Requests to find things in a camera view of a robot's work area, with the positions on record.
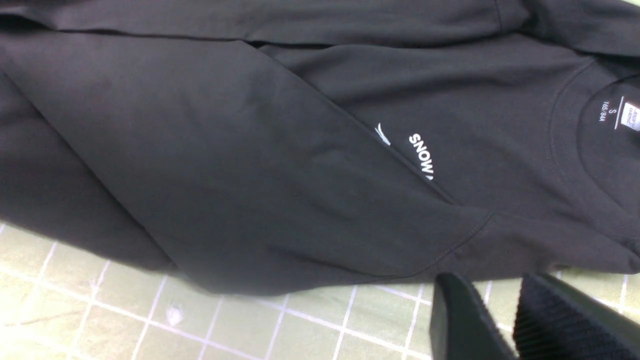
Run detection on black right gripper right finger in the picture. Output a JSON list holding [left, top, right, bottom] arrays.
[[512, 273, 640, 360]]

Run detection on green checkered tablecloth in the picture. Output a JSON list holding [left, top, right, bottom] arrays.
[[0, 222, 640, 360]]

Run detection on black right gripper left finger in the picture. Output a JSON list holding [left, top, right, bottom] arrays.
[[429, 273, 517, 360]]

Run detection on dark gray long-sleeve top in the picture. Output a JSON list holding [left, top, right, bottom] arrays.
[[1, 0, 639, 296]]

